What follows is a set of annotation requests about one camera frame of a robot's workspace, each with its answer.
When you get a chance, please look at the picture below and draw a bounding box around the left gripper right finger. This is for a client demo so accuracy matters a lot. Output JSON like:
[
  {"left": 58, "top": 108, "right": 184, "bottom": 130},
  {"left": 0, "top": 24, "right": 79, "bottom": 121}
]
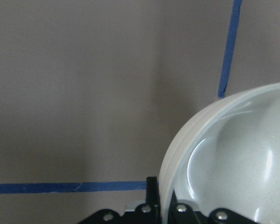
[{"left": 168, "top": 192, "right": 255, "bottom": 224}]

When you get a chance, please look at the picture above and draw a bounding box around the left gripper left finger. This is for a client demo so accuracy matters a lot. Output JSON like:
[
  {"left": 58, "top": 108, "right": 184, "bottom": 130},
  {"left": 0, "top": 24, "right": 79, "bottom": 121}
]
[{"left": 80, "top": 177, "right": 161, "bottom": 224}]

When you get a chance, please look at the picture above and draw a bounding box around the white ceramic bowl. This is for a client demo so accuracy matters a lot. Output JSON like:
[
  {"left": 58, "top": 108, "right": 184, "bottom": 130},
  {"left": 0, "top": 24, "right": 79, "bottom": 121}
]
[{"left": 159, "top": 83, "right": 280, "bottom": 224}]

